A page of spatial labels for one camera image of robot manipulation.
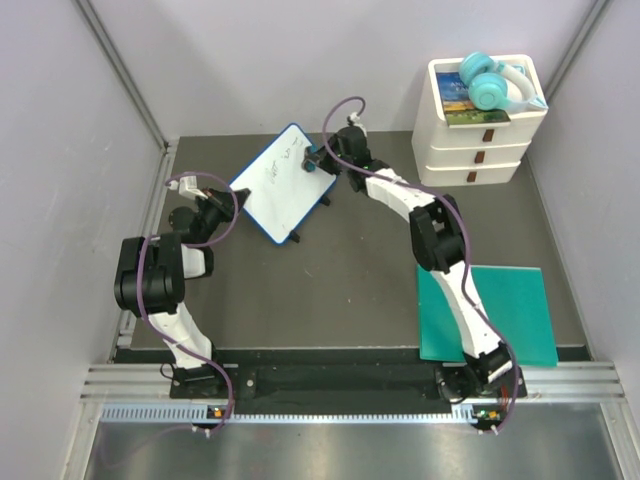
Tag teal green cutting mat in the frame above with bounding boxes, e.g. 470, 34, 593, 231
417, 266, 558, 367

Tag blue framed whiteboard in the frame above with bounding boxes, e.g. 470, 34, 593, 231
231, 123, 336, 245

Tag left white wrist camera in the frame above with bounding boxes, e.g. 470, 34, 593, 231
165, 175, 208, 201

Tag right aluminium corner post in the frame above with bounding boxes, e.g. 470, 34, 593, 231
544, 0, 614, 104

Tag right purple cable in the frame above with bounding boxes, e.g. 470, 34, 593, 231
322, 96, 521, 435

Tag left aluminium floor rail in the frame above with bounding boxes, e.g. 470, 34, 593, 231
111, 139, 179, 358

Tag aluminium frame front rail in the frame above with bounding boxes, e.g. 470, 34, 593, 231
80, 362, 626, 403

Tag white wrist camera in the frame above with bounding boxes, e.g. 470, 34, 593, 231
346, 112, 364, 129
165, 175, 208, 201

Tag landscape cover book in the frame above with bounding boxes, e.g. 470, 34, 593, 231
436, 72, 510, 127

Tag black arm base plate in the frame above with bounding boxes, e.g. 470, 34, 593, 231
112, 345, 529, 407

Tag white three-drawer storage unit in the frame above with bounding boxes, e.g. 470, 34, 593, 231
412, 54, 548, 187

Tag aluminium corner post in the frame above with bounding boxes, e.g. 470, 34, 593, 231
71, 0, 169, 151
544, 0, 614, 104

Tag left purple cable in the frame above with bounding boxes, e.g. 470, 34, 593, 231
97, 171, 246, 469

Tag purple cable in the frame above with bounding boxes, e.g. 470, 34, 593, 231
97, 171, 246, 469
322, 96, 521, 435

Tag left aluminium corner post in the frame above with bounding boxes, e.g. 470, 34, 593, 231
71, 0, 169, 151

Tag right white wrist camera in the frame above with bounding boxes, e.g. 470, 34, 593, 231
346, 112, 364, 129

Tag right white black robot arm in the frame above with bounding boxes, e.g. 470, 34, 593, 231
302, 125, 520, 396

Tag grey slotted cable duct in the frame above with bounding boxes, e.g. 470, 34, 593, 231
100, 403, 500, 427

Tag teal white headphones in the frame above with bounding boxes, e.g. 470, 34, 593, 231
458, 52, 548, 114

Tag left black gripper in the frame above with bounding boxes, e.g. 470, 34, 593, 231
196, 186, 251, 245

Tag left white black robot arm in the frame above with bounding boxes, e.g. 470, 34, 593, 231
114, 188, 250, 398

